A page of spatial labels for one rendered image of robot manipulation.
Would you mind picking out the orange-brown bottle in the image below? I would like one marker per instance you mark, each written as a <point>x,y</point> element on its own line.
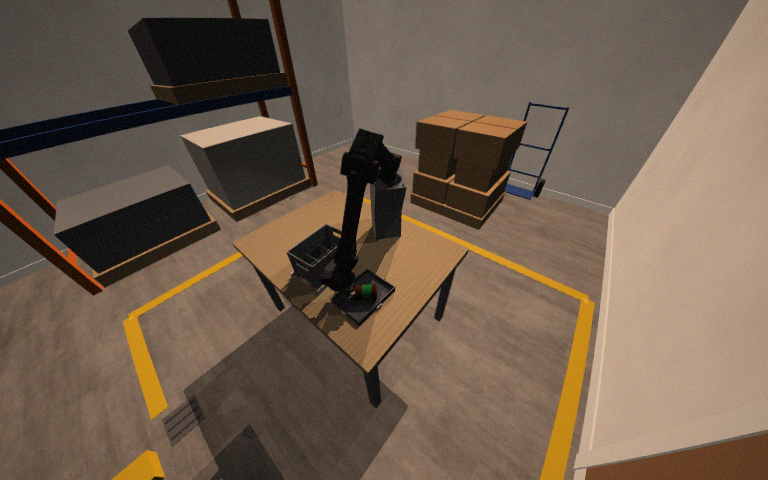
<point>365,292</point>

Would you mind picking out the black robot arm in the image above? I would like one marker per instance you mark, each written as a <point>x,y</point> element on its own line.
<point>362,159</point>

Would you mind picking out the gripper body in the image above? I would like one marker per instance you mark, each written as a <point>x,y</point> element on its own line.
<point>350,285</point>

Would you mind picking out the black crate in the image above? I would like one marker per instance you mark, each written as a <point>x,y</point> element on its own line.
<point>317,244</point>

